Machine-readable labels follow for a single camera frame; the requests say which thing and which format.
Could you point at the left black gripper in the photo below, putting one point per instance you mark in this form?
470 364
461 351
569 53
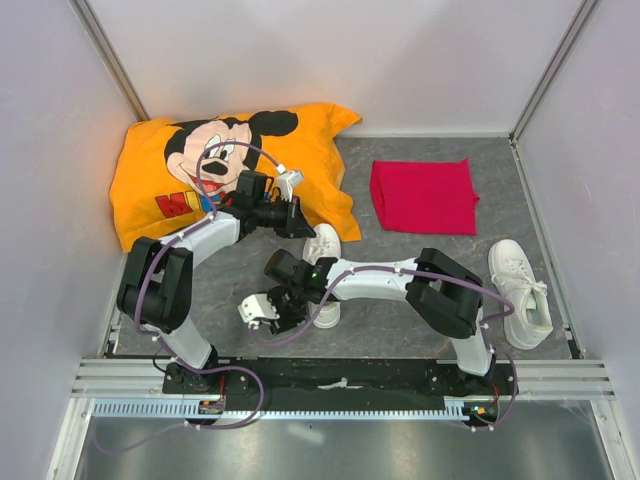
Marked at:
302 228

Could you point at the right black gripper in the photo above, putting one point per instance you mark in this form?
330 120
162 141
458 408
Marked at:
286 321

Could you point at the white sneaker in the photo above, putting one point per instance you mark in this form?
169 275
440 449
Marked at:
326 243
530 322

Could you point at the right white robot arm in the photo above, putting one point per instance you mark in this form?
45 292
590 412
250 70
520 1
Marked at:
445 294

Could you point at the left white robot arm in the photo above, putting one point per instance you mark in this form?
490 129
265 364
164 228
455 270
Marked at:
156 286

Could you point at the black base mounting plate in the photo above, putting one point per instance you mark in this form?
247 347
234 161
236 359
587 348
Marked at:
336 382

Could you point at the red folded cloth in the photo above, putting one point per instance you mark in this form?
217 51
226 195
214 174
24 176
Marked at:
432 198

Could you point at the orange Mickey Mouse pillow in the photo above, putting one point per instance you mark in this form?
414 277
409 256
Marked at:
169 173

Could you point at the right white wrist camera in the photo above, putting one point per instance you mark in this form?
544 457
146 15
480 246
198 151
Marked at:
257 309

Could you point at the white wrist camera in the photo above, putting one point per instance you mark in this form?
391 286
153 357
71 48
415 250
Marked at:
257 309
286 181

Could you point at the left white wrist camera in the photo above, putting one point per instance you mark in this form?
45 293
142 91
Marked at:
286 181

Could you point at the aluminium rail frame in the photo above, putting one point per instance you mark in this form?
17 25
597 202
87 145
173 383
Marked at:
140 377

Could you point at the grey slotted cable duct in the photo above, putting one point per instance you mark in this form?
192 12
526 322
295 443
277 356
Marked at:
451 410

